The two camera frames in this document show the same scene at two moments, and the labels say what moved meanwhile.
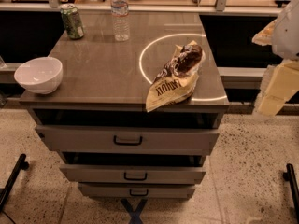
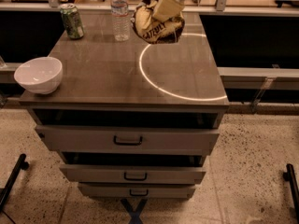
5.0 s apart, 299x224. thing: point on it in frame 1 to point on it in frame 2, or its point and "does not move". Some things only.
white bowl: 40,76 does not move
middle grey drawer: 135,174 does not move
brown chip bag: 178,78 to 152,30
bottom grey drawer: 136,190 does not move
